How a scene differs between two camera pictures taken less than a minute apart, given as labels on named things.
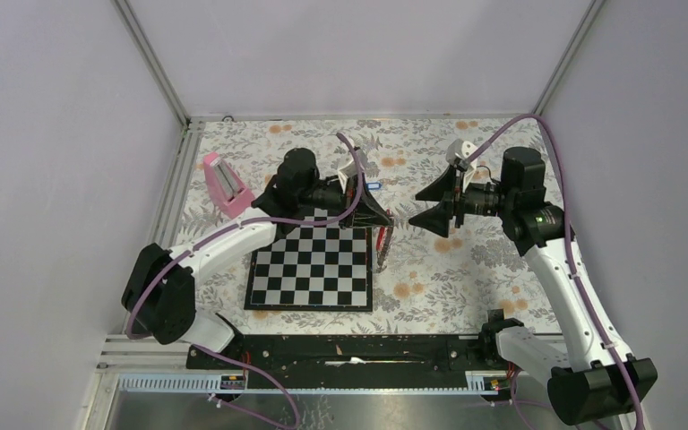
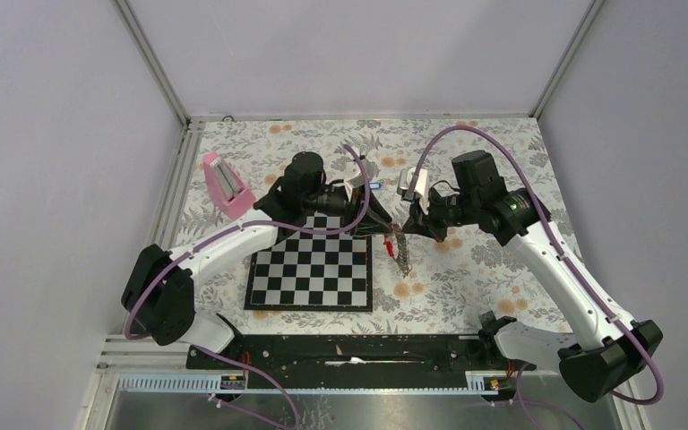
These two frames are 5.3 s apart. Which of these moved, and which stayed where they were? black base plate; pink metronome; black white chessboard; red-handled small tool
Moved: red-handled small tool
Stayed: black white chessboard; black base plate; pink metronome
